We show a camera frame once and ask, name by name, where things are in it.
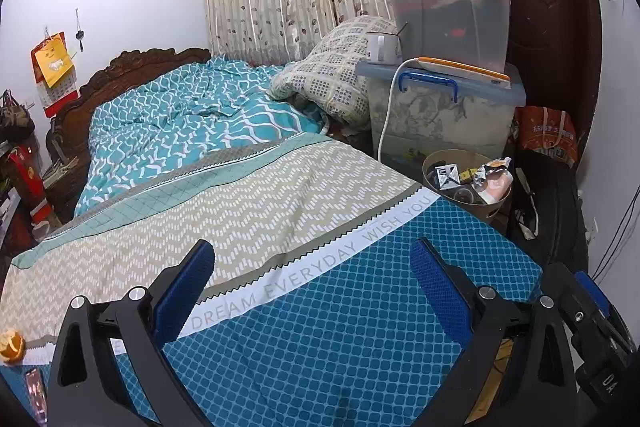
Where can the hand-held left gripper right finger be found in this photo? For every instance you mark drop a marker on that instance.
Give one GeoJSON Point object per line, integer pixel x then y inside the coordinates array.
{"type": "Point", "coordinates": [440, 292]}

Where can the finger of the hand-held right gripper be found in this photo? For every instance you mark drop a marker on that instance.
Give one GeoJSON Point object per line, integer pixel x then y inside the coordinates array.
{"type": "Point", "coordinates": [567, 297]}
{"type": "Point", "coordinates": [595, 294]}

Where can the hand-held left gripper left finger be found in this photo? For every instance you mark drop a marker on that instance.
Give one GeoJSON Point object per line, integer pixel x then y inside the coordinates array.
{"type": "Point", "coordinates": [182, 292]}

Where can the beige wastebasket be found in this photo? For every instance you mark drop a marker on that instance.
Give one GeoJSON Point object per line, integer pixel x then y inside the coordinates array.
{"type": "Point", "coordinates": [495, 209]}

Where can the orange and white snack packet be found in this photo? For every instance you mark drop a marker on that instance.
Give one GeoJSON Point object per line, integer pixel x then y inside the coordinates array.
{"type": "Point", "coordinates": [492, 167]}

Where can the black bag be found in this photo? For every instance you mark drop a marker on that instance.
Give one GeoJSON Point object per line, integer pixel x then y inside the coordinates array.
{"type": "Point", "coordinates": [555, 207]}

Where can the patterned blue and beige bedspread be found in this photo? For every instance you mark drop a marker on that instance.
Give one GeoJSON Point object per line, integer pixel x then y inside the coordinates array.
{"type": "Point", "coordinates": [300, 232]}

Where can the dark wooden nightstand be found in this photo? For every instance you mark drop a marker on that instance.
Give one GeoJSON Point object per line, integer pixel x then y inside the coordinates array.
{"type": "Point", "coordinates": [65, 192]}

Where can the red shopping bag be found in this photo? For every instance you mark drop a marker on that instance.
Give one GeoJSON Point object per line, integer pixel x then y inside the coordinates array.
{"type": "Point", "coordinates": [545, 137]}

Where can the teal patterned quilt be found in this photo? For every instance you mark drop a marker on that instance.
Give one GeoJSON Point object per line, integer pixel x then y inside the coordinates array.
{"type": "Point", "coordinates": [190, 117]}

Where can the orange peel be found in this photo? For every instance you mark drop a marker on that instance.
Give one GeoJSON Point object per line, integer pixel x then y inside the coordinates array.
{"type": "Point", "coordinates": [12, 347]}

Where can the black smartphone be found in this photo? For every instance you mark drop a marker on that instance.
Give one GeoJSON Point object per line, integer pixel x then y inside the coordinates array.
{"type": "Point", "coordinates": [36, 394]}

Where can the red gift box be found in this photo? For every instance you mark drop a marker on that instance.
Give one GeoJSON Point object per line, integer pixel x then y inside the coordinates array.
{"type": "Point", "coordinates": [27, 182]}

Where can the grey shelf unit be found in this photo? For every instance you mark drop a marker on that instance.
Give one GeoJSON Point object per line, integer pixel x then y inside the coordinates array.
{"type": "Point", "coordinates": [10, 212]}

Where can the white tray with orange rim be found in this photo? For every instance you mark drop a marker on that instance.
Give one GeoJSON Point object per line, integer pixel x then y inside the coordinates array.
{"type": "Point", "coordinates": [465, 69]}

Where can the carved wooden headboard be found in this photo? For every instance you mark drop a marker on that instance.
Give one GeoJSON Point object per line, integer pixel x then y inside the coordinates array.
{"type": "Point", "coordinates": [130, 62]}

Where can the brown handbag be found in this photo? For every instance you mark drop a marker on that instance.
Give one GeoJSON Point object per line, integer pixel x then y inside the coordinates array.
{"type": "Point", "coordinates": [15, 119]}

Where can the grey checked quilt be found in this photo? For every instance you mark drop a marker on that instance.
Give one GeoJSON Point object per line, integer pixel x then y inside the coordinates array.
{"type": "Point", "coordinates": [335, 67]}

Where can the white mug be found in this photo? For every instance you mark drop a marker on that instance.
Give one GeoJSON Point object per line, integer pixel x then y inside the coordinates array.
{"type": "Point", "coordinates": [382, 49]}

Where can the clear storage box teal lid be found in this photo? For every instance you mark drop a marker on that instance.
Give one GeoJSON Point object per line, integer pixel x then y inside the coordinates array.
{"type": "Point", "coordinates": [450, 17]}

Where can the brown wooden door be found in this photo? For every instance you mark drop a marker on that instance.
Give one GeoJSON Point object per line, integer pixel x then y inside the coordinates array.
{"type": "Point", "coordinates": [550, 7]}

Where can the hanging wall ornament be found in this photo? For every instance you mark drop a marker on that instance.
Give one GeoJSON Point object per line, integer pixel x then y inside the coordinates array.
{"type": "Point", "coordinates": [79, 34]}

